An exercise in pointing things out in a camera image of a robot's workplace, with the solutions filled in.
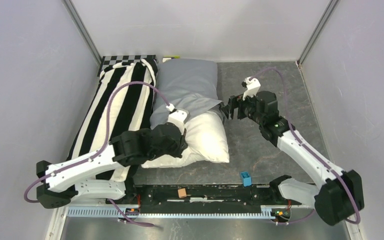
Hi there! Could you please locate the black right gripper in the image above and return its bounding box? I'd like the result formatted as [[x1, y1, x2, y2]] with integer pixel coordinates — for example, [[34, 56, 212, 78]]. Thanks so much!
[[221, 88, 265, 125]]

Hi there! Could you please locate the grey pillowcase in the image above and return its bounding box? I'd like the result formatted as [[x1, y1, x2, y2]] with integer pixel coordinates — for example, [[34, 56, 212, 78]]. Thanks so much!
[[156, 58, 224, 133]]

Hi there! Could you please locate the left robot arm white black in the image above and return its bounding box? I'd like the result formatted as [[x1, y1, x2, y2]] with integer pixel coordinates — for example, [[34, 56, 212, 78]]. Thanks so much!
[[36, 122, 187, 209]]

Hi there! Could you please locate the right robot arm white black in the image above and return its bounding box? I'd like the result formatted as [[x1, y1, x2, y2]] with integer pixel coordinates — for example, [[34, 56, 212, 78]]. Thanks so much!
[[221, 91, 365, 226]]

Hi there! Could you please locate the black white striped pillow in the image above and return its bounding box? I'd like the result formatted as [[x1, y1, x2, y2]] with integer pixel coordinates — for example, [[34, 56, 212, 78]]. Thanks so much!
[[66, 56, 160, 183]]

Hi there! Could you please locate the orange small cube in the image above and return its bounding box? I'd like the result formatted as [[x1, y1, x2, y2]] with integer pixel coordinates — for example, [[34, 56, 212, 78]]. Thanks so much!
[[177, 188, 188, 199]]

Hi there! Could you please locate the blue small box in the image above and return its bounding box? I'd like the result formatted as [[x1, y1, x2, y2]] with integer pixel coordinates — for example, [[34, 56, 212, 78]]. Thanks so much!
[[240, 171, 252, 187]]

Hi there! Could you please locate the checkerboard calibration board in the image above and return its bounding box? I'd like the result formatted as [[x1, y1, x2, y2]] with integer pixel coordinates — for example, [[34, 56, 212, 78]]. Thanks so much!
[[97, 54, 159, 77]]

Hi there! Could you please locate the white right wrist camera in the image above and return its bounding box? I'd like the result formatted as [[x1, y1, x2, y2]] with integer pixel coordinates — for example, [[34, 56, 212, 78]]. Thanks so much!
[[241, 76, 261, 101]]

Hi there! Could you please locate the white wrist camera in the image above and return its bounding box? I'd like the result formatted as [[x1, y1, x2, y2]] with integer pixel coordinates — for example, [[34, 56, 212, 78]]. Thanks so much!
[[241, 76, 261, 101], [166, 103, 190, 135]]

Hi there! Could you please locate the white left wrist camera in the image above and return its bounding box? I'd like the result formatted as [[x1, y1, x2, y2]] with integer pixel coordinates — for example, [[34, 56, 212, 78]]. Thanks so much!
[[166, 103, 190, 135]]

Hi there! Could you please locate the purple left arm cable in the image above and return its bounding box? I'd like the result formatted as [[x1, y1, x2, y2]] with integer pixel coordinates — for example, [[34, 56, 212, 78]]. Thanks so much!
[[23, 81, 175, 229]]

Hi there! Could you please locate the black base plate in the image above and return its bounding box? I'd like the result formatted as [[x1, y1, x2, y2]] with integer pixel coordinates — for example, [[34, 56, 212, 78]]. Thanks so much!
[[115, 184, 290, 215]]

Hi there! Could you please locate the white toothed rail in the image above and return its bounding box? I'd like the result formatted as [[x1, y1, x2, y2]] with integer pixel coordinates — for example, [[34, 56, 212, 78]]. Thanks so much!
[[66, 205, 279, 220]]

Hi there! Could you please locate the right aluminium corner post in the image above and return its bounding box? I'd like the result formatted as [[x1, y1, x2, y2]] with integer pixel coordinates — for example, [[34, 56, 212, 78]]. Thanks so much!
[[296, 0, 340, 68]]

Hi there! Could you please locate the aluminium corner post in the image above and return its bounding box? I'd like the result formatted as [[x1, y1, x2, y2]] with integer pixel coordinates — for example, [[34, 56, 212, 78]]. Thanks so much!
[[62, 0, 102, 65], [296, 0, 340, 68]]

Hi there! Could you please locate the left aluminium corner post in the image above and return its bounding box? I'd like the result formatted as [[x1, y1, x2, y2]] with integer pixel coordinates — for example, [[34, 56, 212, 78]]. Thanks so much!
[[62, 0, 102, 65]]

